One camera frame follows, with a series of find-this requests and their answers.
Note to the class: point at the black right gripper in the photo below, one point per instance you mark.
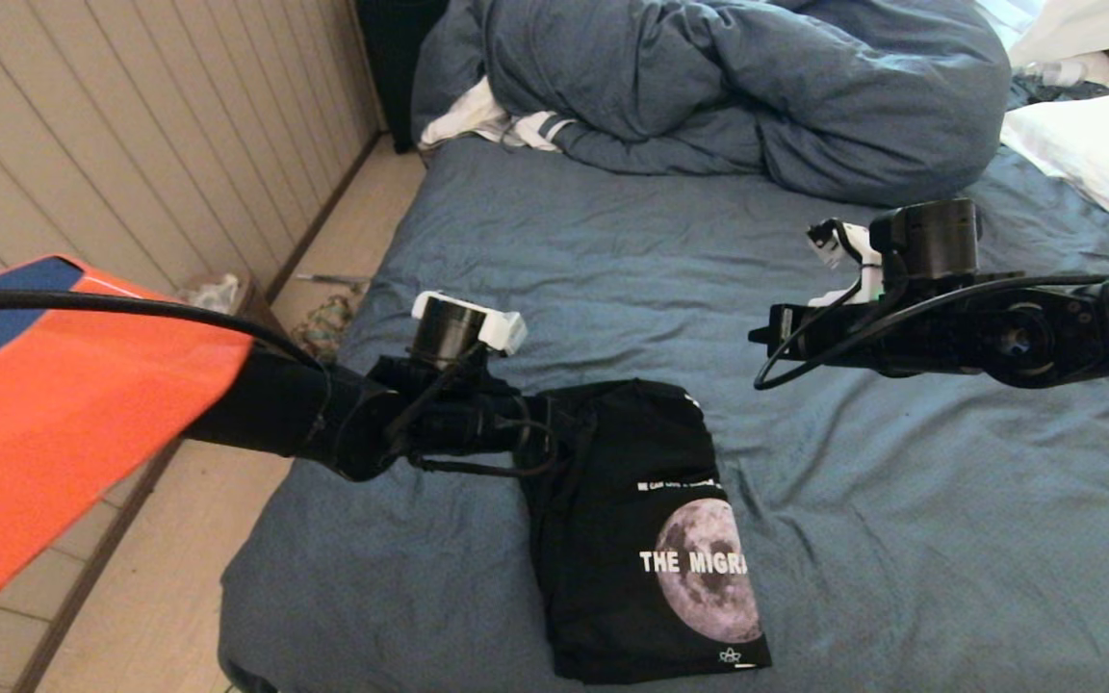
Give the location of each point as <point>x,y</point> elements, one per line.
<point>882,337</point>

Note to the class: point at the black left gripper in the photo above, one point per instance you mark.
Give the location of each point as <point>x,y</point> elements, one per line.
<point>477,423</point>

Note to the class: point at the black t-shirt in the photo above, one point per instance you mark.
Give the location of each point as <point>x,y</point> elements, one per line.
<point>612,577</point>

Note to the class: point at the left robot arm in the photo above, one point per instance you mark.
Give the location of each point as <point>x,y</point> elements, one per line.
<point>83,414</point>

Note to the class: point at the left wrist motor cylinder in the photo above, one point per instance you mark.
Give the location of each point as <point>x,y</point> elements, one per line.
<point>449,327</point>

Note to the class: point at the wrist motor cylinder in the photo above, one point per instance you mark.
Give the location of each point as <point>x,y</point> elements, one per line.
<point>449,327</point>
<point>930,241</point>

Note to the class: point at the right wrist motor cylinder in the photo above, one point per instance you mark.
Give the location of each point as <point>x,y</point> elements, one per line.
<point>930,241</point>

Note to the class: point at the blue bed sheet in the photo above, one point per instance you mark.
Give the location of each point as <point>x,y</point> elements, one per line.
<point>612,269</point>

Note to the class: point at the thin grey stick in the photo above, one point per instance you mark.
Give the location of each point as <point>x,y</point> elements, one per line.
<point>323,279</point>

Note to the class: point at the brown trash bin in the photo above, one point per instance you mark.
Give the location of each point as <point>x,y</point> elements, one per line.
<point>254,303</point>

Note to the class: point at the blue crumpled duvet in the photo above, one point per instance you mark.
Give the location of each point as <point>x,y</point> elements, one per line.
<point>757,87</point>

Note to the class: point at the white pillow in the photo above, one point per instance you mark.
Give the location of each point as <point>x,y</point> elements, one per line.
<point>1103,154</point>

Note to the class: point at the dark grey crumpled cloth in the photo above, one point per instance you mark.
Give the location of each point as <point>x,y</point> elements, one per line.
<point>1045,93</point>

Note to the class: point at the clear plastic bin liner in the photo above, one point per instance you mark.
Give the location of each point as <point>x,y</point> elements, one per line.
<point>213,294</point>

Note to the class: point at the white striped cloth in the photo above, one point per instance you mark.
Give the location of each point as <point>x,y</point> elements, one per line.
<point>463,115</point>

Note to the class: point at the black nightstand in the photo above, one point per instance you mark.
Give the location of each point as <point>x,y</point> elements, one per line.
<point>386,58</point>

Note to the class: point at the white blanket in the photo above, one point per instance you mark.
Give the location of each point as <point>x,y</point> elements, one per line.
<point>1094,24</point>

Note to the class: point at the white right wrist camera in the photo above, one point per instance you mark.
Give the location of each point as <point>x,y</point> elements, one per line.
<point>858,250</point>

